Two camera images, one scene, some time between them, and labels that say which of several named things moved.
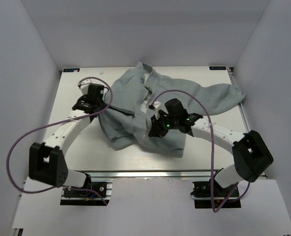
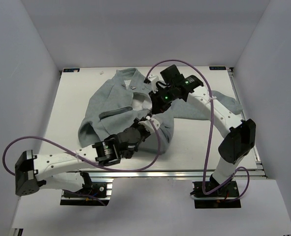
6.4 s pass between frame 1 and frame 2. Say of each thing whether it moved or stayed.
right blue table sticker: stayed
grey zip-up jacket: moved
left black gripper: moved
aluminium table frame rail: stayed
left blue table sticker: stayed
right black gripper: moved
